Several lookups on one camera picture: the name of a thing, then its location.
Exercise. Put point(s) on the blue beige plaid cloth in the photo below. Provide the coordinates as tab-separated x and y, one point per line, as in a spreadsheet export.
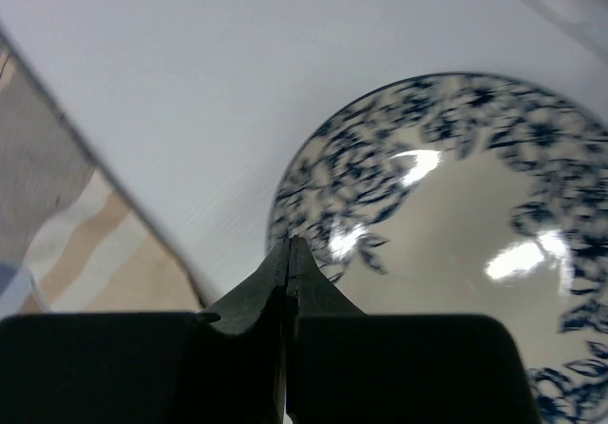
70	240

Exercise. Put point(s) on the blue floral plate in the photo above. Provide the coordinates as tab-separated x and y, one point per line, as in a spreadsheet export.
467	193

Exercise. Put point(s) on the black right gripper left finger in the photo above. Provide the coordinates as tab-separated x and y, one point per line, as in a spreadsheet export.
221	365

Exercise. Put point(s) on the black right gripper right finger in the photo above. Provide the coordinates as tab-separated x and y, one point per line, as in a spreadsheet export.
345	366

